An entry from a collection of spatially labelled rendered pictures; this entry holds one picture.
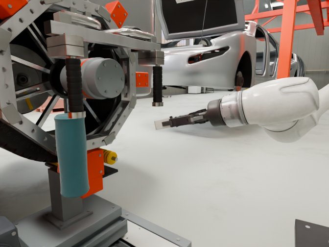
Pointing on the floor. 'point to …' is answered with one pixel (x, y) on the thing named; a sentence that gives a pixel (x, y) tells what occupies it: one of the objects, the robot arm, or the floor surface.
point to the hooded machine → (194, 90)
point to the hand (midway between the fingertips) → (164, 123)
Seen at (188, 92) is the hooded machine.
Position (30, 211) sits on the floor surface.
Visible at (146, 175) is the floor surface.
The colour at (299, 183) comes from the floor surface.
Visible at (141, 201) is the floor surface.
